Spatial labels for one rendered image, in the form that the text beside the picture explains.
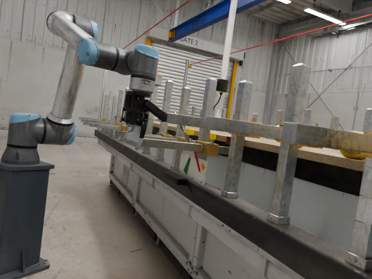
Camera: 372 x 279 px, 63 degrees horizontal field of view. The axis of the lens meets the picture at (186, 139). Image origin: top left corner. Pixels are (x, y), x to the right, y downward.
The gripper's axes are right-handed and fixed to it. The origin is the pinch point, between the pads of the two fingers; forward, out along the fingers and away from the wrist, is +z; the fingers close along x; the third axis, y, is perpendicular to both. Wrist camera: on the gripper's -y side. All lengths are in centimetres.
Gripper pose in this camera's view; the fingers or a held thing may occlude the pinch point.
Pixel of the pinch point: (138, 146)
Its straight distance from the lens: 115.3
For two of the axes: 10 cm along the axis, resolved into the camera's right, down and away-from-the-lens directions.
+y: -9.0, -1.2, -4.1
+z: -1.5, 9.9, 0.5
